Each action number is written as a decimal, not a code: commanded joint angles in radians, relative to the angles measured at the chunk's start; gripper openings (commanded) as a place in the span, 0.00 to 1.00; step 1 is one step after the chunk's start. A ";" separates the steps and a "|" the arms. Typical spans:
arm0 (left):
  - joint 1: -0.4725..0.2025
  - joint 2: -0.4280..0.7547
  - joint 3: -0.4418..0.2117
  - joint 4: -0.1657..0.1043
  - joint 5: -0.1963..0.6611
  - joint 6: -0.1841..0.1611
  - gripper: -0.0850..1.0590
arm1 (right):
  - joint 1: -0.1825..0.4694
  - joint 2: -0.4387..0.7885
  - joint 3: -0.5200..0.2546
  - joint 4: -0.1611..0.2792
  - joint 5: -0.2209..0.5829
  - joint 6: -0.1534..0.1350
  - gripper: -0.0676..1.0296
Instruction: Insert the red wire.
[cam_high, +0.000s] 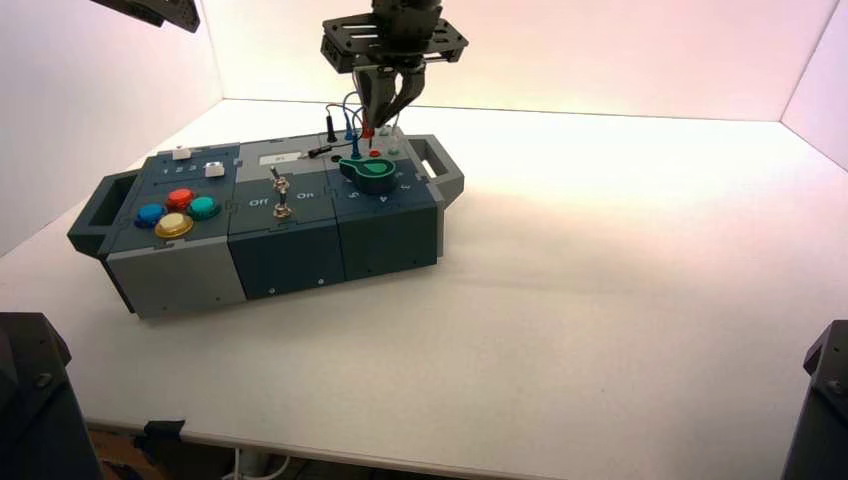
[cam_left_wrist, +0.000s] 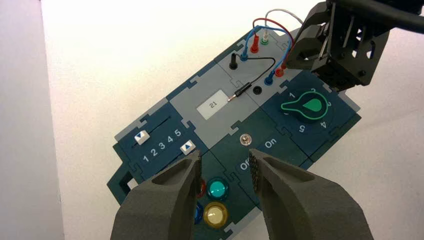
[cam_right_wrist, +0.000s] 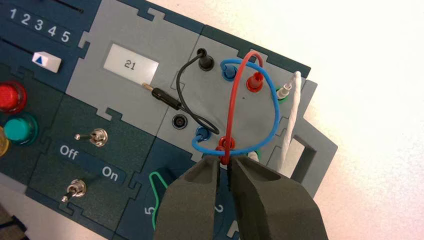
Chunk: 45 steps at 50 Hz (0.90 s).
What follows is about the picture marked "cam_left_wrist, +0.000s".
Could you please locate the white number label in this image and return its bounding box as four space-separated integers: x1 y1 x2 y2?
196 89 229 120

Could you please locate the blue banana plug wire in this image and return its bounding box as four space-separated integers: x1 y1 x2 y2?
240 25 295 86

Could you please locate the black banana plug wire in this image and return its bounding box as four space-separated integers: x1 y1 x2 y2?
227 52 277 102

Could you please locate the red banana plug wire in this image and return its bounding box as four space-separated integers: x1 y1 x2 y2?
250 17 296 78

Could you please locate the dark green rotary knob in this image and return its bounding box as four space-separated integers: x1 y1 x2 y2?
280 92 332 123

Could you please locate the blue push button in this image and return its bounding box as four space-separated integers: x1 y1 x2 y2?
194 202 204 225

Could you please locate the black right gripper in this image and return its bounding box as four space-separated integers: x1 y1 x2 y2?
286 1 390 92

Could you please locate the yellow push button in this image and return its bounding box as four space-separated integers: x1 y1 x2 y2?
202 202 229 229

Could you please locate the blue grey control box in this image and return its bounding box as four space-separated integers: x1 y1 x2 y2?
106 28 363 240

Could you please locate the white banana plug wire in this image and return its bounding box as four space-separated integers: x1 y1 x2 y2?
260 8 304 45

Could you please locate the white slider knob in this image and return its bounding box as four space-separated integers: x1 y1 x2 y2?
134 130 152 146
179 140 197 156

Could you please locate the teal push button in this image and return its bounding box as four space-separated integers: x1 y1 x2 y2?
206 177 230 201

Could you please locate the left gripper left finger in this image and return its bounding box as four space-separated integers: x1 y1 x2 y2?
110 149 202 240

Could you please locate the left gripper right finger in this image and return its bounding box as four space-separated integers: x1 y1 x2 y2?
248 148 375 240

